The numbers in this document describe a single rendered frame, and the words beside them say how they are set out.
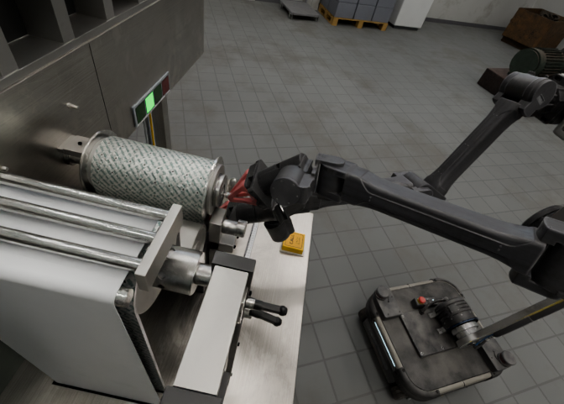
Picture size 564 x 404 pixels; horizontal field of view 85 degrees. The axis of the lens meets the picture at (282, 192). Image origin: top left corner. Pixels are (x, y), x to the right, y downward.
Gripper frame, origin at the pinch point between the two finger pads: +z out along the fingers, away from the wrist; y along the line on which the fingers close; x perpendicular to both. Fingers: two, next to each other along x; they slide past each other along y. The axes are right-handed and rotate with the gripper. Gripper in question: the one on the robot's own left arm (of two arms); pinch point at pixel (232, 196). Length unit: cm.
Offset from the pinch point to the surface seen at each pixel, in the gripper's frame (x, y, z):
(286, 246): -34.1, 12.3, 7.9
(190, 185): 9.8, -5.4, 1.7
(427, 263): -177, 92, -15
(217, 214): -0.5, -4.0, 3.5
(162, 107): 11, 79, 59
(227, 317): 9.9, -36.1, -18.4
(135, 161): 18.8, -3.5, 9.5
